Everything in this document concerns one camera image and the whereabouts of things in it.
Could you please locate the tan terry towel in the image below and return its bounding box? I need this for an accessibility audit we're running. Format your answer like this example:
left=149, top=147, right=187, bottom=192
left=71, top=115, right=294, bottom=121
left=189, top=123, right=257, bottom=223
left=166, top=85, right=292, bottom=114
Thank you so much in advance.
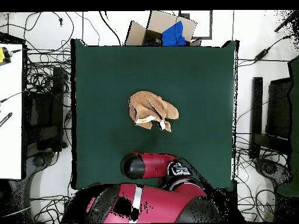
left=128, top=90, right=180, bottom=133

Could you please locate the black flat strip tool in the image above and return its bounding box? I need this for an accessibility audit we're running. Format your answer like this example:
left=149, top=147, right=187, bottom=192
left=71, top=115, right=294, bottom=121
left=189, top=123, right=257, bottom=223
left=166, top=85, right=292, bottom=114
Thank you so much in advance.
left=0, top=112, right=13, bottom=127

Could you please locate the dark green table cloth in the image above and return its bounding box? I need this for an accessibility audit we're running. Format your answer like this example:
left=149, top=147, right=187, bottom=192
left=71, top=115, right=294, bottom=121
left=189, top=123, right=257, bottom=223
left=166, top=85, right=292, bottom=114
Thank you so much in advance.
left=70, top=38, right=239, bottom=190

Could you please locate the blue garment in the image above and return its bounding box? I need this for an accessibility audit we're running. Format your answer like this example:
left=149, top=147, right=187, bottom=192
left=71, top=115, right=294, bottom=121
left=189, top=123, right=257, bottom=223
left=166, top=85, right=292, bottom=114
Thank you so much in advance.
left=161, top=20, right=187, bottom=47

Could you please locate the open cardboard box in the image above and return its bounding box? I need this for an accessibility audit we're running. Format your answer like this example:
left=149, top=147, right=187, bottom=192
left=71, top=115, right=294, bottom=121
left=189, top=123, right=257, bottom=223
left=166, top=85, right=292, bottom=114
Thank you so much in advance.
left=125, top=10, right=202, bottom=47

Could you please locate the black upright bar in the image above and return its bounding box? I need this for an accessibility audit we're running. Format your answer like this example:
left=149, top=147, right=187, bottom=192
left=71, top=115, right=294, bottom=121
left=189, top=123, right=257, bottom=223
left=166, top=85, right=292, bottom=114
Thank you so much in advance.
left=249, top=76, right=264, bottom=160

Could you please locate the black power adapter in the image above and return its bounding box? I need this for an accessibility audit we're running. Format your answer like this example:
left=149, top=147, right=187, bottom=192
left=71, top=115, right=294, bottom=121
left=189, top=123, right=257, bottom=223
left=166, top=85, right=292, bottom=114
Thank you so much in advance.
left=254, top=48, right=269, bottom=61

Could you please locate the white desk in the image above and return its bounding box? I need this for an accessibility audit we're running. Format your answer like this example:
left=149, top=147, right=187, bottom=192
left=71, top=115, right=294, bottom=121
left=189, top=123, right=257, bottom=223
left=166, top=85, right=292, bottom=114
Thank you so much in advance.
left=0, top=43, right=23, bottom=180

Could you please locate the dark green fabric piece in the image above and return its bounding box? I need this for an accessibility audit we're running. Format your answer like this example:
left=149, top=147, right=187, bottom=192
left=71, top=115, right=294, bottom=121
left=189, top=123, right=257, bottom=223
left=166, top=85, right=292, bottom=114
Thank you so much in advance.
left=276, top=55, right=299, bottom=197

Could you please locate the yellow and black device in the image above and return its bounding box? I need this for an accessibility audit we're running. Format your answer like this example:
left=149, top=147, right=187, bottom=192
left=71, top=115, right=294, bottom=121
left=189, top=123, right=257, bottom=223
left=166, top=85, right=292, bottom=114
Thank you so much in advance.
left=0, top=46, right=12, bottom=67

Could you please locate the black tripod leg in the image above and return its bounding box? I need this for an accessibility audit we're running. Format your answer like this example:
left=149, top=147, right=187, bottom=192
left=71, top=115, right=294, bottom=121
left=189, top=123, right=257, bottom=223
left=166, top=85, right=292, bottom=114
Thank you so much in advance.
left=274, top=10, right=299, bottom=33

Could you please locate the thick black cable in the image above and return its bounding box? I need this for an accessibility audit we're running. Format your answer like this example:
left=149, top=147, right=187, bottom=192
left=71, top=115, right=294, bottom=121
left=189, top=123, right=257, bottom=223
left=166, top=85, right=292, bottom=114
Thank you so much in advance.
left=98, top=10, right=123, bottom=47

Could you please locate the dark square floor frame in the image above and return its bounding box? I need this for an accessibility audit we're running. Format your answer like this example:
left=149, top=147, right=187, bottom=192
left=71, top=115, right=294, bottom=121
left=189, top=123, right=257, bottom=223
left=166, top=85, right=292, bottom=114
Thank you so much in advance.
left=178, top=10, right=213, bottom=40

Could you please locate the thin black cable with plug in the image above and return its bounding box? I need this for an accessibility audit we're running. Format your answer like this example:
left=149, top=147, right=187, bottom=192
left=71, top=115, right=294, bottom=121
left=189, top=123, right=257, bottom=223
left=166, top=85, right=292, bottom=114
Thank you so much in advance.
left=23, top=11, right=75, bottom=51

